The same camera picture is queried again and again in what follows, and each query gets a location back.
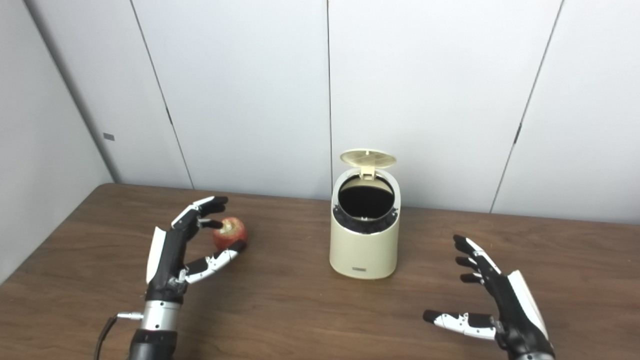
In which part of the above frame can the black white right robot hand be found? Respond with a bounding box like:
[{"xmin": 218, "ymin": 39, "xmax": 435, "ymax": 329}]
[{"xmin": 423, "ymin": 234, "xmax": 556, "ymax": 358}]

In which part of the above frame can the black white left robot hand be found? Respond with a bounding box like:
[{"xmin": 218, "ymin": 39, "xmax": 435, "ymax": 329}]
[{"xmin": 145, "ymin": 196, "xmax": 248, "ymax": 303}]

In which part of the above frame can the red apple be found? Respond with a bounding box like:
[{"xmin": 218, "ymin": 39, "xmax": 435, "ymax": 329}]
[{"xmin": 212, "ymin": 216, "xmax": 249, "ymax": 251}]

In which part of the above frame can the cream round bin lid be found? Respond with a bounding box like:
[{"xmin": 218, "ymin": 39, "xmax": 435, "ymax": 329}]
[{"xmin": 340, "ymin": 149, "xmax": 397, "ymax": 181}]

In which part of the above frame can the cream-colored bin body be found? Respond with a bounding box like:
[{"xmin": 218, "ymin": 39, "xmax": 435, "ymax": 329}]
[{"xmin": 329, "ymin": 168, "xmax": 402, "ymax": 280}]

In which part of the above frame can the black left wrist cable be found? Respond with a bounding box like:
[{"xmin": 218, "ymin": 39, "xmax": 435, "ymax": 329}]
[{"xmin": 94, "ymin": 312, "xmax": 145, "ymax": 360}]

